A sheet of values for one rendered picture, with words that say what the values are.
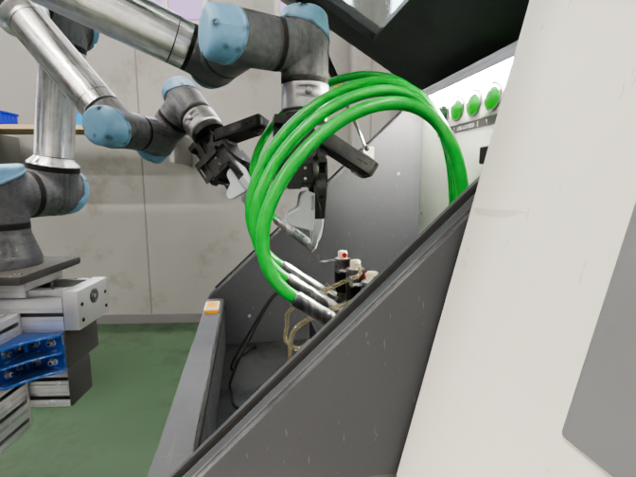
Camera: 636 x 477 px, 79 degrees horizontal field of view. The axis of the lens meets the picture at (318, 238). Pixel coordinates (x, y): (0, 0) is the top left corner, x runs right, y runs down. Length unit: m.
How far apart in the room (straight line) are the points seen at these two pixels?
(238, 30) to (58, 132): 0.68
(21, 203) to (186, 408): 0.70
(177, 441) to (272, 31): 0.53
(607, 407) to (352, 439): 0.20
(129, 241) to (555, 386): 3.58
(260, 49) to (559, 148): 0.43
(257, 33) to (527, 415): 0.53
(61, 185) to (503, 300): 1.06
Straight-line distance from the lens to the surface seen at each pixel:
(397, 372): 0.35
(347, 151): 0.63
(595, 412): 0.23
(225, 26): 0.59
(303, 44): 0.63
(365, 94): 0.50
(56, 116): 1.16
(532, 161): 0.29
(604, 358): 0.22
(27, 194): 1.11
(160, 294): 3.71
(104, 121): 0.83
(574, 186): 0.26
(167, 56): 0.71
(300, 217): 0.62
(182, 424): 0.53
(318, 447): 0.36
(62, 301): 1.02
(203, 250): 3.51
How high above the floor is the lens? 1.23
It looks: 8 degrees down
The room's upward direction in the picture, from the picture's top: straight up
